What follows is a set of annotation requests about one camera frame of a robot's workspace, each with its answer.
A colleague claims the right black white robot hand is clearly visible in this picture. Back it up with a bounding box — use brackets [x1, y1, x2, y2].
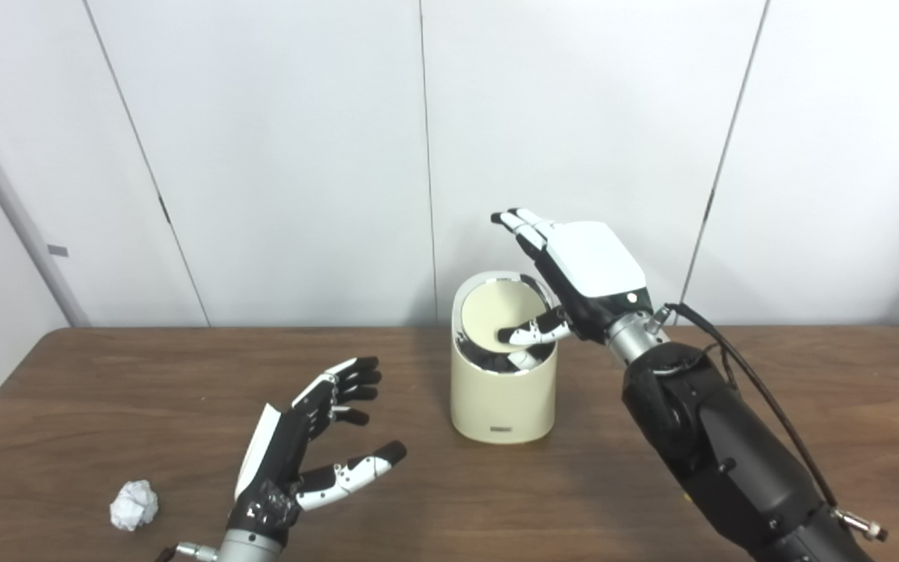
[491, 208, 653, 348]

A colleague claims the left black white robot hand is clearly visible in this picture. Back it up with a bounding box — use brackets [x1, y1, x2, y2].
[227, 357, 408, 547]

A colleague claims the cream round bin lid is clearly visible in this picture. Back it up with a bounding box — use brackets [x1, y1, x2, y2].
[461, 279, 548, 352]

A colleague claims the white paper ball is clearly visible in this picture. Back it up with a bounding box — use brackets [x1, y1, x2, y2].
[110, 480, 159, 532]

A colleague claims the black bin liner bag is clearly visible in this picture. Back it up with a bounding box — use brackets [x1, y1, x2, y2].
[456, 336, 556, 374]

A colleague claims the cream-colored round bin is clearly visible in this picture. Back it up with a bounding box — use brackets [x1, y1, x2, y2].
[450, 271, 557, 444]

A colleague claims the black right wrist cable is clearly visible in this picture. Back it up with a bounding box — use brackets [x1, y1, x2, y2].
[656, 303, 887, 542]

